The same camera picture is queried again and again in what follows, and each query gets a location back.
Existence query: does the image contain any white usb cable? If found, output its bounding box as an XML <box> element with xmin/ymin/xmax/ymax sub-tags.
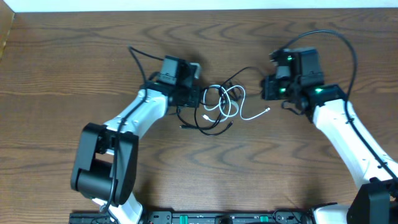
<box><xmin>201</xmin><ymin>84</ymin><xmax>271</xmax><ymax>123</ymax></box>

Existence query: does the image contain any black usb cable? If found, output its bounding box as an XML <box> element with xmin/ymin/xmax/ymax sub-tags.
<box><xmin>175</xmin><ymin>86</ymin><xmax>234</xmax><ymax>137</ymax></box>

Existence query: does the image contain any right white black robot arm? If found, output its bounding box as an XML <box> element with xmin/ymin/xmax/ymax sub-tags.
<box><xmin>261</xmin><ymin>75</ymin><xmax>397</xmax><ymax>223</ymax></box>

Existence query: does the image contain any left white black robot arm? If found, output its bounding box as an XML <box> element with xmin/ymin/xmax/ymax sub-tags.
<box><xmin>70</xmin><ymin>81</ymin><xmax>200</xmax><ymax>223</ymax></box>

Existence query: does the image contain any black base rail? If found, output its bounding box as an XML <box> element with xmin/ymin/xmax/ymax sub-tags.
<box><xmin>68</xmin><ymin>210</ymin><xmax>315</xmax><ymax>224</ymax></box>

